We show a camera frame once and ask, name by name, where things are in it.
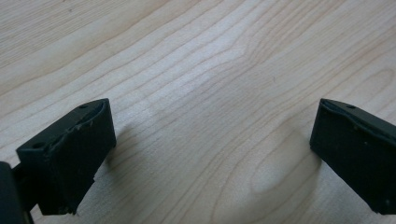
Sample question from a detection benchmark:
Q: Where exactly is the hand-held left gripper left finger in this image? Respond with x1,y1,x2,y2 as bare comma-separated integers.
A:
16,98,118,217

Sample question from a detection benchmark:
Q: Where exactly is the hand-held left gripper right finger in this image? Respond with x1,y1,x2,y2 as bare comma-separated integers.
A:
309,98,396,216

